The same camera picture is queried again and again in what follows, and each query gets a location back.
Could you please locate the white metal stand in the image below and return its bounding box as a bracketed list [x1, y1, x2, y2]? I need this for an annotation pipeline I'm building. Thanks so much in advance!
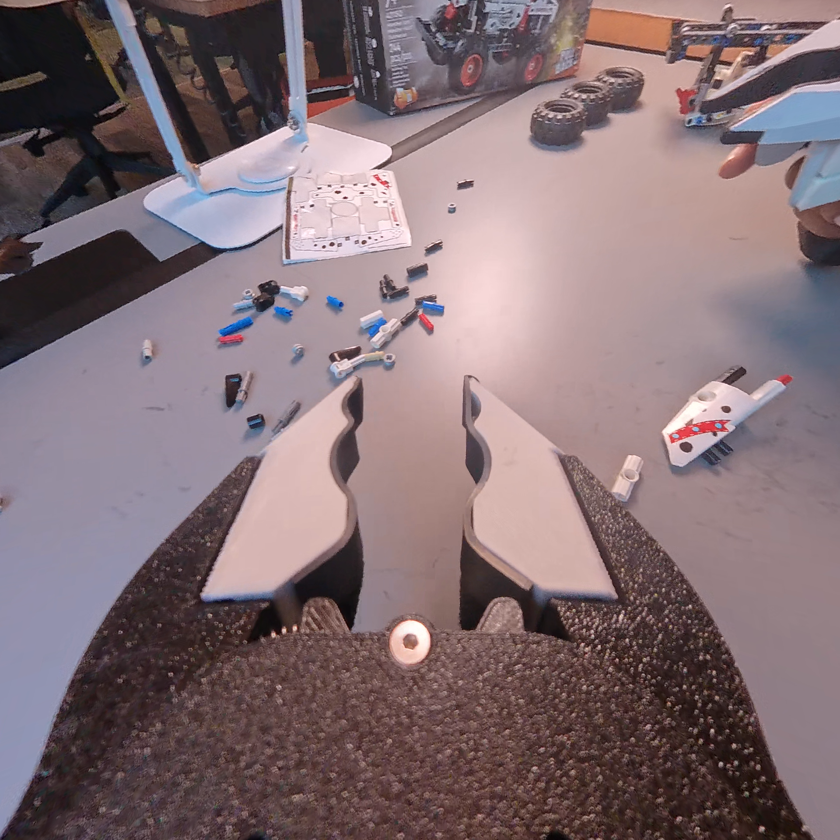
[105, 0, 393, 250]

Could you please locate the partly built toy vehicle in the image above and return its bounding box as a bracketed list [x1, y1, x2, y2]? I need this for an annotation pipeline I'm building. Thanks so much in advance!
[666, 3, 840, 129]

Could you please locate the person's right hand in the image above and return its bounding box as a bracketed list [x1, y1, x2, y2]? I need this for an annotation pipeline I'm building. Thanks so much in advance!
[718, 141, 840, 232]

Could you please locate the white spotted toy panel assembly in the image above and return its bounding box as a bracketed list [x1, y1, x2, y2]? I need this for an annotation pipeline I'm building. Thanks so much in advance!
[661, 364, 794, 468]

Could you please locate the black toy tyre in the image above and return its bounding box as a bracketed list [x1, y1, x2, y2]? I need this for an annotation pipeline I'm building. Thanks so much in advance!
[530, 97, 588, 147]
[594, 66, 645, 111]
[564, 79, 614, 126]

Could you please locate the printed toy set box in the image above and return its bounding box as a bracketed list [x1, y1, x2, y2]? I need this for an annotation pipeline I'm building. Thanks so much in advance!
[343, 0, 593, 116]

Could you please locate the toy sticker sheet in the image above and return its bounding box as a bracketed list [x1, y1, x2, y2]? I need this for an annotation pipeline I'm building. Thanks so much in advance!
[282, 169, 413, 265]

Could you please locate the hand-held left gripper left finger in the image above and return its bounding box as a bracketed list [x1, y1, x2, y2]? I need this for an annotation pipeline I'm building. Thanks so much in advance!
[200, 376, 365, 603]

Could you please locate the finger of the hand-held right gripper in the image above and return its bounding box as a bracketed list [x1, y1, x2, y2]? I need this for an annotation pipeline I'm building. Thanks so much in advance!
[721, 82, 840, 148]
[697, 20, 840, 118]

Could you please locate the white and grey toy connector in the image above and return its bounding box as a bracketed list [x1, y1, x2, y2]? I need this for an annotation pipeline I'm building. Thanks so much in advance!
[612, 455, 644, 503]

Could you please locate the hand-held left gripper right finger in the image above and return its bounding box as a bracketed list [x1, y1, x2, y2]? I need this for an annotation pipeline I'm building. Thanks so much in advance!
[461, 374, 619, 601]

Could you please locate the black office chair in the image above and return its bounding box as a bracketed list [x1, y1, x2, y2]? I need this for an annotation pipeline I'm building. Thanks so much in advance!
[0, 0, 175, 224]

